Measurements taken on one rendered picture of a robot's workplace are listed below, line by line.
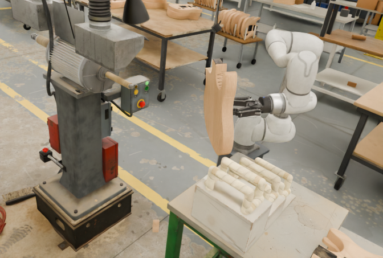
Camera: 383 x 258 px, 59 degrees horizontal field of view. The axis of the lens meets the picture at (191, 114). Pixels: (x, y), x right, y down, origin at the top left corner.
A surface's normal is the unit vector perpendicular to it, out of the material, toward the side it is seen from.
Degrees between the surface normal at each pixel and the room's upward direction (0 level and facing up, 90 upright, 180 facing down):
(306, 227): 0
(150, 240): 0
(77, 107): 90
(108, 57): 90
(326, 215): 0
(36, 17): 90
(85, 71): 83
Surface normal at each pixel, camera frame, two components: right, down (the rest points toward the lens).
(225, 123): 0.16, 0.01
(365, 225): 0.11, -0.86
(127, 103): -0.64, 0.32
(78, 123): 0.76, 0.39
